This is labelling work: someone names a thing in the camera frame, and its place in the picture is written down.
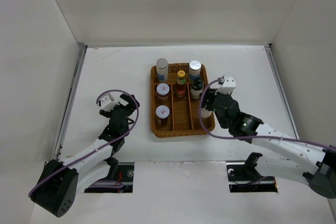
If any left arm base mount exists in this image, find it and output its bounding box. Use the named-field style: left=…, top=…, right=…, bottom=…
left=84, top=157, right=134, bottom=194

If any silver-lid salt shaker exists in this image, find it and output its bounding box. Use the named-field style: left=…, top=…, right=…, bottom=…
left=188, top=60, right=202, bottom=82
left=156, top=58, right=169, bottom=83

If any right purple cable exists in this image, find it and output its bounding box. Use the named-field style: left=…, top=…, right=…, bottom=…
left=198, top=78, right=336, bottom=153

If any brown wicker divided basket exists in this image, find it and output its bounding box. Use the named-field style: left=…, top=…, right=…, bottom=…
left=150, top=63, right=206, bottom=138

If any black-cap white sauce bottle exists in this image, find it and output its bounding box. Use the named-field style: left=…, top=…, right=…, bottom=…
left=191, top=77, right=204, bottom=100

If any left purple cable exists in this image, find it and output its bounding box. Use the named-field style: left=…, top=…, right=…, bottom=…
left=28, top=89, right=140, bottom=197

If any white-lid jar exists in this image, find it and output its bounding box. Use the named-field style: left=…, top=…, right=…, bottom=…
left=156, top=83, right=170, bottom=103
left=155, top=105, right=170, bottom=126

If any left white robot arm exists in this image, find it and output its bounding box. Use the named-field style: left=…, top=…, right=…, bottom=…
left=28, top=90, right=140, bottom=218

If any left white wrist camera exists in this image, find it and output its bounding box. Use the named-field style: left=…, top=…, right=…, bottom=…
left=99, top=93, right=118, bottom=112

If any red sauce bottle yellow cap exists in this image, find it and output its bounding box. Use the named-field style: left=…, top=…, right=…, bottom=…
left=175, top=70, right=186, bottom=98

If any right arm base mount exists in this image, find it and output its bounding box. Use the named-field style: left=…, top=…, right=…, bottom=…
left=226, top=153, right=278, bottom=193

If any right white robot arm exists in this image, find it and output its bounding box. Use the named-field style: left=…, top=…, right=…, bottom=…
left=200, top=88, right=335, bottom=199

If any purple cable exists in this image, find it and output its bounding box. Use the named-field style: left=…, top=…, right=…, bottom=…
left=198, top=78, right=336, bottom=153
left=28, top=89, right=140, bottom=197

